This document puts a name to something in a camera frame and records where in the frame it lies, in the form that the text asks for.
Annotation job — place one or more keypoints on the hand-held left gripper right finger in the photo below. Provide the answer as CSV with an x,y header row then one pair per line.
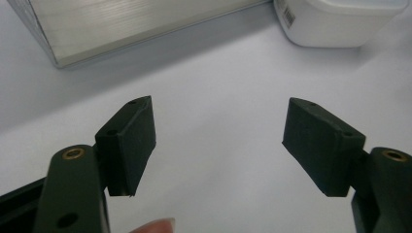
x,y
324,145

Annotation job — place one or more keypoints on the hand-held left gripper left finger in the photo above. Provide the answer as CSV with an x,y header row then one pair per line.
x,y
124,145

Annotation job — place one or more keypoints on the brushed metal box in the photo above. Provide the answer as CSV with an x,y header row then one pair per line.
x,y
107,26

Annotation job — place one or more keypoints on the white plastic container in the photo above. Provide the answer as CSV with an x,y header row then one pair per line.
x,y
336,21

